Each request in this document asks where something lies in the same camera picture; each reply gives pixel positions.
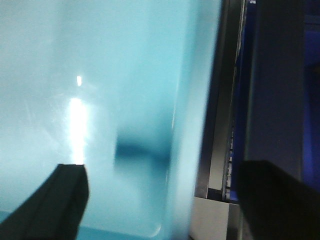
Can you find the dark blue crate upper right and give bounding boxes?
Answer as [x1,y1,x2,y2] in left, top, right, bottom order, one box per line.
[231,0,320,200]

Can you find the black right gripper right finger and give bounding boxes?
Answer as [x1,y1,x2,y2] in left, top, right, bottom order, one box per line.
[236,160,320,240]

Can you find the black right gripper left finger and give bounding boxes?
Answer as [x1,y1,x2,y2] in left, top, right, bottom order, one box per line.
[0,164,90,240]

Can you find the light blue plastic bin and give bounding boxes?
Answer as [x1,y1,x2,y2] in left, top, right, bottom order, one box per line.
[0,0,222,240]

